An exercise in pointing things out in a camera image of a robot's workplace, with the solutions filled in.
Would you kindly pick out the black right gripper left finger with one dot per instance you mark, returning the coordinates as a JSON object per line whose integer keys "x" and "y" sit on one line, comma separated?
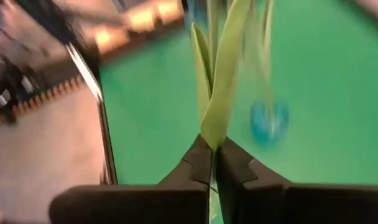
{"x": 176, "y": 202}

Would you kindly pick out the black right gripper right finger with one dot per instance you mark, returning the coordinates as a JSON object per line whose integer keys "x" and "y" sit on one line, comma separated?
{"x": 263, "y": 202}

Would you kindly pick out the pink artificial tulip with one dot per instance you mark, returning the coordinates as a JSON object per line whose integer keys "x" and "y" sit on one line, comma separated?
{"x": 221, "y": 93}

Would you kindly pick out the narrow blue glass vase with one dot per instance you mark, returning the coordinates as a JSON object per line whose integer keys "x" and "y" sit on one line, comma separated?
{"x": 270, "y": 124}

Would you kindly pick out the black orange-striped floor ramp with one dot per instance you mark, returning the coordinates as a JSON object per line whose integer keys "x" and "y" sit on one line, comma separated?
{"x": 46, "y": 96}

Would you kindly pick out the light wooden table end board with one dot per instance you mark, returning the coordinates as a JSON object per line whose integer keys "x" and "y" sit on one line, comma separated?
{"x": 139, "y": 18}

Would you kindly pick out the silver table frame strip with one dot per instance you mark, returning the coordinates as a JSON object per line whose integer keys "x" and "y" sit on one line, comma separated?
{"x": 83, "y": 71}

